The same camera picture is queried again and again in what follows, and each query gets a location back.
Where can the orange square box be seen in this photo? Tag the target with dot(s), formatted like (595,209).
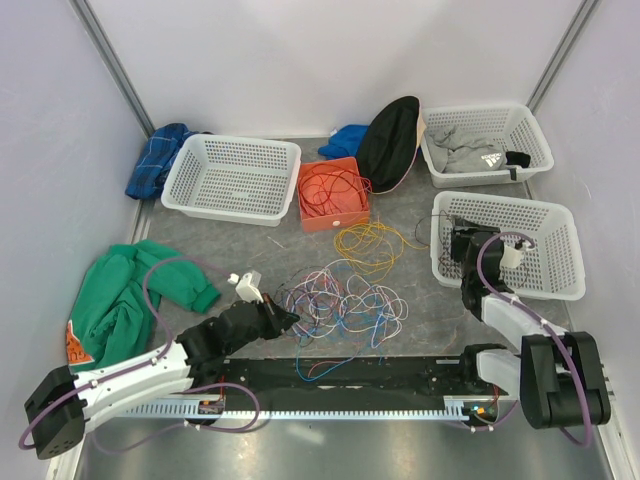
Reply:
(332,194)

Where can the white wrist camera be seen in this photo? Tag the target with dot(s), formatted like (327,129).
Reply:
(513,256)
(247,286)

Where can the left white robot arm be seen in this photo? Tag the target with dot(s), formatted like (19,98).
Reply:
(65,406)

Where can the bright blue cloth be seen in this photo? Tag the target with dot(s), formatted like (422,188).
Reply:
(344,142)

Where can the left white plastic basket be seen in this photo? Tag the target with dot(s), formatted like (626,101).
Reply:
(234,179)

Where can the grey adidas garment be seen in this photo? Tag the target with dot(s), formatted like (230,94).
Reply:
(455,151)

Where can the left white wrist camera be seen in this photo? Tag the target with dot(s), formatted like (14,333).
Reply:
(247,286)

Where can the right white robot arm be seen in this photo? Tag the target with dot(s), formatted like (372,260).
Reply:
(555,374)

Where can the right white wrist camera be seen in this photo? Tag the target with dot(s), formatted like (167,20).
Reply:
(513,256)

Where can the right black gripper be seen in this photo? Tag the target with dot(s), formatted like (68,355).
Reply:
(466,227)

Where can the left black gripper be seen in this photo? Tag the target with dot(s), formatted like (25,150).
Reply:
(278,319)

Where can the black bucket hat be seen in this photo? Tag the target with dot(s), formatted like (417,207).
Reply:
(390,144)

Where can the blue plaid cloth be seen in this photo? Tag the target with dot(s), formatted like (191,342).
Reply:
(156,160)

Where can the near right white basket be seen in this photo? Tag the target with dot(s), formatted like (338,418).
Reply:
(554,270)

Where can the slotted cable duct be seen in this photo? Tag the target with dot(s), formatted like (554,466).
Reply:
(322,405)

